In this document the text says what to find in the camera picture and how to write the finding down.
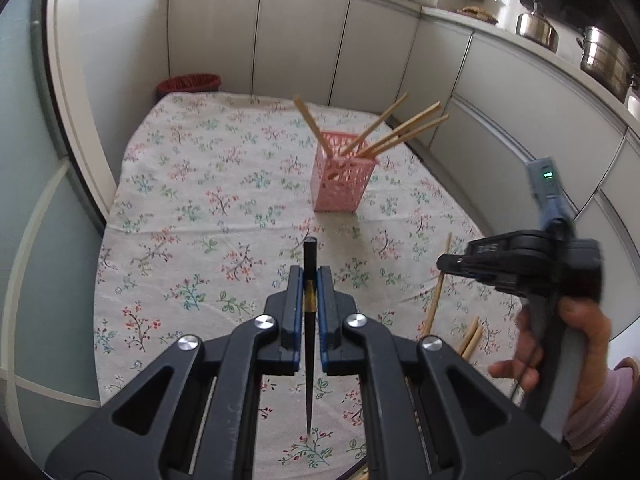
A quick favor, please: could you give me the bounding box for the frosted glass sliding door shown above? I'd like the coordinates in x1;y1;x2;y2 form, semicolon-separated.
0;0;121;461

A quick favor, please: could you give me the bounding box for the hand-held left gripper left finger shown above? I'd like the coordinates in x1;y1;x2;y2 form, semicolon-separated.
45;265;305;480

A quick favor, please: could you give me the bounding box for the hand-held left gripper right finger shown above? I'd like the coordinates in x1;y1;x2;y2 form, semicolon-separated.
317;265;574;480

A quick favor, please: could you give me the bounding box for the basket of food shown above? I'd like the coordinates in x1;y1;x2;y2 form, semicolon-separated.
457;6;498;23

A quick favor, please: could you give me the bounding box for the black chopstick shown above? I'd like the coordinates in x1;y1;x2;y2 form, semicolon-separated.
302;237;318;433

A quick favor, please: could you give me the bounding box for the pink perforated utensil holder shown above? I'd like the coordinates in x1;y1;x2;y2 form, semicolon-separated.
311;131;379;213

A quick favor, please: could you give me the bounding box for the large steel steamer pot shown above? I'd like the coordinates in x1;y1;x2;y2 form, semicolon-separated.
576;25;638;103

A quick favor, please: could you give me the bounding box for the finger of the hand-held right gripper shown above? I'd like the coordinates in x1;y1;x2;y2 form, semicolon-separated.
466;230;554;261
436;254;551;297

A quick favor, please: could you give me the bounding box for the person's right forearm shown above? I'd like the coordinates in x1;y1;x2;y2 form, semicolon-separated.
562;357;637;453

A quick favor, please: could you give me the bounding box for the person's right hand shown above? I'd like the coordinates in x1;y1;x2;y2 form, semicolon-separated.
488;298;613;422

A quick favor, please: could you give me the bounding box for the white countertop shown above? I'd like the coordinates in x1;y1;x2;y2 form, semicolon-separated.
167;0;640;143

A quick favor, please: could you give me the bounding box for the steel pot with lid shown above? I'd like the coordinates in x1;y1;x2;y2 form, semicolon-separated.
516;1;560;52

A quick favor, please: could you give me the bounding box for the floral tablecloth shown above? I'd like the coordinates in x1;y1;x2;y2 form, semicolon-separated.
92;91;526;480

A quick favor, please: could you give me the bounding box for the red trash bin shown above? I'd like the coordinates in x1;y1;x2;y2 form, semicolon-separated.
156;73;222;103

